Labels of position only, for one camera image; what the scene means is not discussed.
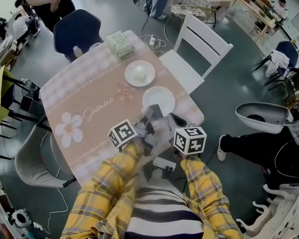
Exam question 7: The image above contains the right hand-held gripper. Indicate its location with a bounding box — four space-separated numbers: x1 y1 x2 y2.
165 113 208 157

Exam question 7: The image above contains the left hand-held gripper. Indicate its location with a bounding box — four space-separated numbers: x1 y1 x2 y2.
107 104 158 157

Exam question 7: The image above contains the person's right forearm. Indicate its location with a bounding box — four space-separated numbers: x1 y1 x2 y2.
177 154 256 239

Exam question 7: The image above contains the person's left forearm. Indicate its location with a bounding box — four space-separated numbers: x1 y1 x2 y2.
59 139 146 239

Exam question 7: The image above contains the pink checked tablecloth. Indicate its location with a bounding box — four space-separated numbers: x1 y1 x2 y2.
35 26 209 191

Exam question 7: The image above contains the person's light trouser leg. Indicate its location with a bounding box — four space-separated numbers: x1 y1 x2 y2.
138 165 187 193

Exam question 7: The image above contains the white wooden chair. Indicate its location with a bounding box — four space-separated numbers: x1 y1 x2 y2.
157 10 236 96

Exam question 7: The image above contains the pale green tissue pack bundle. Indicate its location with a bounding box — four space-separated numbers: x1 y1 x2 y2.
105 31 136 60

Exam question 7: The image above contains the clear water bottle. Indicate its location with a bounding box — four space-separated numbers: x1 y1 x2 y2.
72 46 83 59

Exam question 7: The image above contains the grey white oval shell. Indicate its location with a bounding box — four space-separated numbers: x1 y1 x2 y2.
234 101 291 135

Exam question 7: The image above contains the person's striped shirt torso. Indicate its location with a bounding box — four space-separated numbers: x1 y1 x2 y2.
124 176 207 239

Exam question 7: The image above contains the navy blue chair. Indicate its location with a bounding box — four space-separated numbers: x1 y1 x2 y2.
252 39 299 88
52 7 106 63

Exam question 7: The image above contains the white garment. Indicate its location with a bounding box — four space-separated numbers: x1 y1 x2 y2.
265 49 291 79

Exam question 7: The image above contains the black tablet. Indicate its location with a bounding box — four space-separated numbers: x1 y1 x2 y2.
20 95 43 113

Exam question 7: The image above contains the grey shell chair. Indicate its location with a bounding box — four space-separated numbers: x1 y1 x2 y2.
12 122 80 190

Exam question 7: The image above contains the black round-back chair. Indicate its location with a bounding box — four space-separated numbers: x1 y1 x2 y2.
263 66 299 109

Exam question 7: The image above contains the light wooden table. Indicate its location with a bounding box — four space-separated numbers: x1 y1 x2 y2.
231 0 279 44

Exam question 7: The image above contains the white ornate furniture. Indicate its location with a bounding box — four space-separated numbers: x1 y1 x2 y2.
235 179 299 239

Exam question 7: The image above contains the white round device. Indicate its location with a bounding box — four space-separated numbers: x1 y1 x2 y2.
11 208 33 230

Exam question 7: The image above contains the gold wire chair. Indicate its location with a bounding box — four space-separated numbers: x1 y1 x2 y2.
168 4 218 24

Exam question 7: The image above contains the black metal chair frame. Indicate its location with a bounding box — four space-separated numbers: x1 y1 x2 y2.
0 74 55 138

